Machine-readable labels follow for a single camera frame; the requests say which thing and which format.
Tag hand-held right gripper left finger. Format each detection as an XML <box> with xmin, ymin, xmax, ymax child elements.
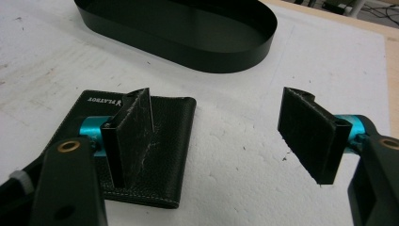
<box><xmin>78</xmin><ymin>87</ymin><xmax>155</xmax><ymax>190</ymax></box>

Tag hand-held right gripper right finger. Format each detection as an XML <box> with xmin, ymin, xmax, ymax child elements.
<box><xmin>277</xmin><ymin>87</ymin><xmax>375</xmax><ymax>186</ymax></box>

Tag black leather wallet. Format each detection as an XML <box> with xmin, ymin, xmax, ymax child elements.
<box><xmin>46</xmin><ymin>89</ymin><xmax>198</xmax><ymax>210</ymax></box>

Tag black oval tray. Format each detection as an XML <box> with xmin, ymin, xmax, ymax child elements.
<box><xmin>73</xmin><ymin>0</ymin><xmax>279</xmax><ymax>74</ymax></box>

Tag white foam mat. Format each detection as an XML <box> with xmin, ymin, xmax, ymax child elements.
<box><xmin>0</xmin><ymin>0</ymin><xmax>391</xmax><ymax>226</ymax></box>

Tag white stand leg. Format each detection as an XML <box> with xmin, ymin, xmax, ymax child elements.
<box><xmin>348</xmin><ymin>0</ymin><xmax>369</xmax><ymax>18</ymax></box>

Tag black cables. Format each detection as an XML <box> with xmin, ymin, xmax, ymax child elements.
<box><xmin>360</xmin><ymin>2</ymin><xmax>399</xmax><ymax>28</ymax></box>

